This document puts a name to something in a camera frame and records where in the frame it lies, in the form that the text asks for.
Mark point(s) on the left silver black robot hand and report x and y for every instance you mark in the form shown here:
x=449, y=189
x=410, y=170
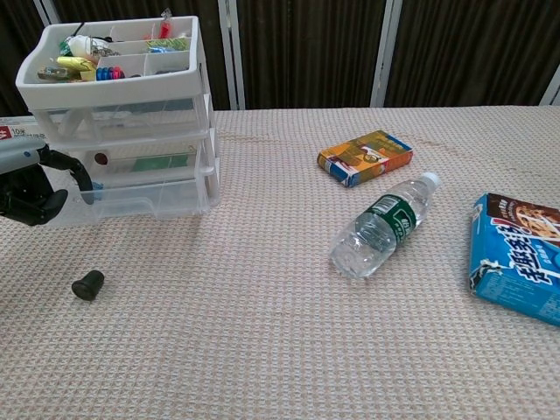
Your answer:
x=22, y=192

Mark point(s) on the clear plastic drawer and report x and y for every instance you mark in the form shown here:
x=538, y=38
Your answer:
x=131, y=201
x=131, y=118
x=131, y=153

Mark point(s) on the small black rubber cap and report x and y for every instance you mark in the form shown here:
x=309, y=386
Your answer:
x=89, y=285

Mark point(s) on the long red and white box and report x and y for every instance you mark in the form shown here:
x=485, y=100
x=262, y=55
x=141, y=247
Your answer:
x=17, y=131

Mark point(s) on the green patterned snack packet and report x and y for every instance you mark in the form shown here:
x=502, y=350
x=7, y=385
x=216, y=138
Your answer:
x=168, y=44

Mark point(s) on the blue chocolate biscuit stick box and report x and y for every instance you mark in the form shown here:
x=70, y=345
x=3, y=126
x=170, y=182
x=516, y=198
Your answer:
x=516, y=271

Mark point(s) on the dark red round object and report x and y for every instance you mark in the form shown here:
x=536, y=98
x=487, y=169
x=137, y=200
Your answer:
x=100, y=158

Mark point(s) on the yellow wrapped candy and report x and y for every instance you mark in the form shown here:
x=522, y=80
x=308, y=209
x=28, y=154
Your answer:
x=74, y=62

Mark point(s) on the row of coloured plastic discs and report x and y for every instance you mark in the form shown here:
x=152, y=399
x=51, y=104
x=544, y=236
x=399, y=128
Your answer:
x=109, y=73

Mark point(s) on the green candy packet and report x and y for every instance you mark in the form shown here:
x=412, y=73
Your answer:
x=65, y=44

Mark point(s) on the red wrapped candy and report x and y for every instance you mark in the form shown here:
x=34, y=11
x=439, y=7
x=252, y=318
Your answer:
x=166, y=28

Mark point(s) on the beige woven tablecloth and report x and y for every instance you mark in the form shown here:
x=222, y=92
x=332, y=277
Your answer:
x=262, y=328

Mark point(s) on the dark folding partition screen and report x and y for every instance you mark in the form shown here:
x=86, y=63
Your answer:
x=306, y=52

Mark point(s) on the clear water bottle green label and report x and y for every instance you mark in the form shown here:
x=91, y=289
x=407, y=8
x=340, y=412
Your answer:
x=385, y=219

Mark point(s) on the white drawer organizer box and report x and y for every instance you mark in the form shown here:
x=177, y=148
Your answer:
x=109, y=85

